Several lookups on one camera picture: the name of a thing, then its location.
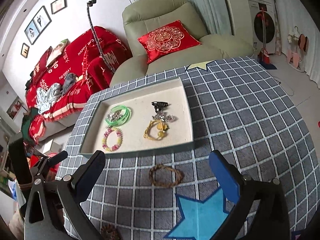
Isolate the brown spiral hair tie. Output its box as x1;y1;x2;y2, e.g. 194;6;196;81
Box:
100;224;122;240

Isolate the pastel beaded bracelet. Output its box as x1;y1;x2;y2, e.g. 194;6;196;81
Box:
101;126;124;152

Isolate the silver hair clip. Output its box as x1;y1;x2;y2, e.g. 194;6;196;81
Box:
106;110;123;122

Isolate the green bangle bracelet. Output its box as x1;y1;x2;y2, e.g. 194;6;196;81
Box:
105;104;132;127

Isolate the brown braided rope bracelet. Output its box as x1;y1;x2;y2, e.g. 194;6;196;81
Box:
149;164;185;189

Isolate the yellow cord hair tie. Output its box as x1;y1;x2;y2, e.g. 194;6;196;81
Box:
143;119;169;141

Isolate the silver heart brooch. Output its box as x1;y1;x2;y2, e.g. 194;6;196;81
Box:
152;111;166;121
165;114;176;122

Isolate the black hair claw clip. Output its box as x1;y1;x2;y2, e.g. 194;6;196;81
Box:
151;101;169;113

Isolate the grey jewelry tray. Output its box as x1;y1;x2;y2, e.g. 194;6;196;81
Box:
79;77;194;158

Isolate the grey clothes pile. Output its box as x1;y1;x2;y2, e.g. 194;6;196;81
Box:
36;73;77;114

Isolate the sofa with red cover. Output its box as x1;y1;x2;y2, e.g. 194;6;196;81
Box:
21;26;132;144

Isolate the cream printed pillow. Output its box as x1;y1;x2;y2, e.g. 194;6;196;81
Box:
46;39;69;68

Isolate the grey checked tablecloth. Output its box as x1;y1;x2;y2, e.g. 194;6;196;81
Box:
57;57;319;239

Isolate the red mop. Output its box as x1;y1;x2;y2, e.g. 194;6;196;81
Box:
258;9;277;70

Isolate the green leather armchair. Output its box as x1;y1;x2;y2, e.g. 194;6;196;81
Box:
110;0;254;86

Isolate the red embroidered cushion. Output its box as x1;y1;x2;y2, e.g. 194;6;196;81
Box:
137;20;201;64

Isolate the slipper rack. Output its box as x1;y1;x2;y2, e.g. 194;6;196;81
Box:
286;25;309;73

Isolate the white sheer curtain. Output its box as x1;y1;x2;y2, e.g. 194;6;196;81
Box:
276;0;320;85

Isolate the grey-blue curtain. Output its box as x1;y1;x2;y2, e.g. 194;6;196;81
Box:
189;0;232;35

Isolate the small picture frame left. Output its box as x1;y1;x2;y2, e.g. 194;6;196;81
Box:
21;43;30;59

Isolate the small picture frame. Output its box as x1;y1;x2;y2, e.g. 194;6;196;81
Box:
21;43;30;59
50;0;67;14

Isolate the double picture frame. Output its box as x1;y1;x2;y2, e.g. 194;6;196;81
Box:
24;5;52;45

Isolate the small picture frame right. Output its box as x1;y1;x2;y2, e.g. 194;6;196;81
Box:
50;0;67;14

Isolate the flexible camera stand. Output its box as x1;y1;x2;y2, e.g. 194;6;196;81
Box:
86;0;116;73

